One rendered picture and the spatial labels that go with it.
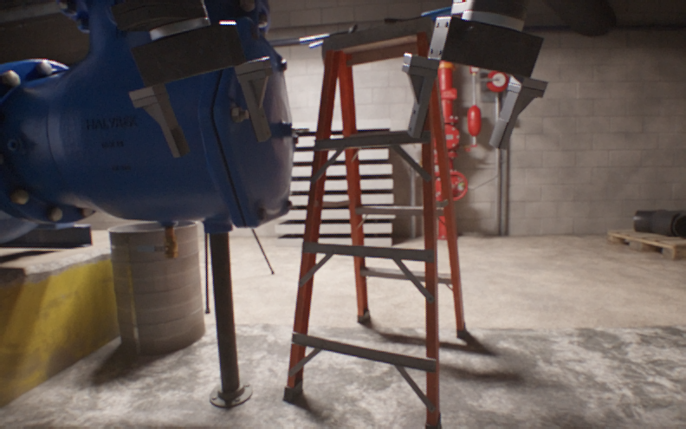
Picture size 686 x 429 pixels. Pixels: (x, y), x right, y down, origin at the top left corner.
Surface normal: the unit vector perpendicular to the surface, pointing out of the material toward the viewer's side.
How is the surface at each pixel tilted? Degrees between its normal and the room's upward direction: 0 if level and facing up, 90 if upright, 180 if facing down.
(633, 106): 90
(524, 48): 114
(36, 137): 93
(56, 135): 94
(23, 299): 90
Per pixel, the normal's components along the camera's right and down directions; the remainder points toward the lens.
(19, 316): 0.99, -0.01
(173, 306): 0.73, 0.05
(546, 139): -0.11, 0.10
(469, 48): 0.11, 0.48
